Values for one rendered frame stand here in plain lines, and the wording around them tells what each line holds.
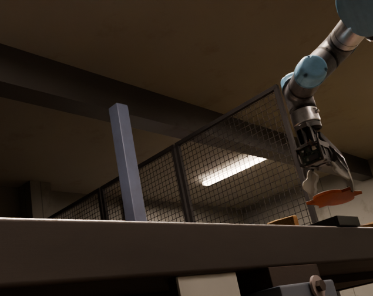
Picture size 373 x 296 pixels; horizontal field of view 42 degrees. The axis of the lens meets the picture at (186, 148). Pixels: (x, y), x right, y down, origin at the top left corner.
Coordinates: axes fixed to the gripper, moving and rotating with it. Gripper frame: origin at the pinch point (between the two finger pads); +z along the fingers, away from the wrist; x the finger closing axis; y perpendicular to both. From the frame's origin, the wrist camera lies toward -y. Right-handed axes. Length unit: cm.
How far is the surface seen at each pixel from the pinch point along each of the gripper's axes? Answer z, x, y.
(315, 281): 22, 17, 60
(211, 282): 20, 13, 77
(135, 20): -193, -148, -115
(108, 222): 13, 12, 91
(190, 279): 19, 12, 80
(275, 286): 21, 15, 66
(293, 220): 9.8, 7.5, 41.5
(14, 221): 13, 11, 101
